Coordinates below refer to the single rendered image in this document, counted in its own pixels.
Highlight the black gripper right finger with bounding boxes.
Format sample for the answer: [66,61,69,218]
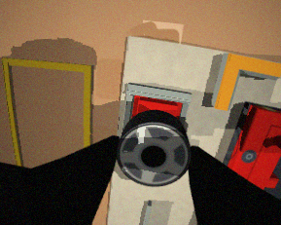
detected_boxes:
[188,145,281,225]

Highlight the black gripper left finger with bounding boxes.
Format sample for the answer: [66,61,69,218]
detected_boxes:
[0,135,120,225]

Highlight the black wheel with grey hub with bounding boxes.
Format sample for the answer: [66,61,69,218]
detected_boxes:
[116,110,192,187]

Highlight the yellow tape outline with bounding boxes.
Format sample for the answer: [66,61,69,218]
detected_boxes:
[2,57,91,166]

